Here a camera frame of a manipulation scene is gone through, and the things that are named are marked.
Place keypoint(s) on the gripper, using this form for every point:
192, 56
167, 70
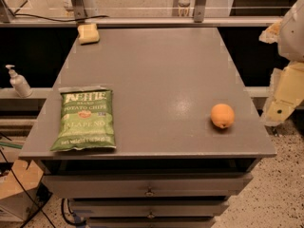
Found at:
293, 37

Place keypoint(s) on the yellow sponge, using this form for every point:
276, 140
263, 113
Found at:
88, 34

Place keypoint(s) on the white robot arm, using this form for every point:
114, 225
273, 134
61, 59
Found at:
288, 33

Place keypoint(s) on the green jalapeno chip bag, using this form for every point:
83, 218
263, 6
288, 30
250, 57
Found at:
86, 119

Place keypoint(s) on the orange fruit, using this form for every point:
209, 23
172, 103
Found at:
222, 115

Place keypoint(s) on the grey drawer cabinet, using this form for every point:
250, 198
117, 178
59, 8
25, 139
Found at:
171, 167

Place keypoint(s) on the white pump soap bottle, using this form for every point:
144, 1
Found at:
19, 82

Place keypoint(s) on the cardboard box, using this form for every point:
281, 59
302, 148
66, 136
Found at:
18, 190

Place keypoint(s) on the right metal post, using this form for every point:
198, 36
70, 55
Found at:
199, 10

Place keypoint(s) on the metal post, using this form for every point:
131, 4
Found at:
199, 10
79, 9

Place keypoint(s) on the left metal post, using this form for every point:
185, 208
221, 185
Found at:
79, 9

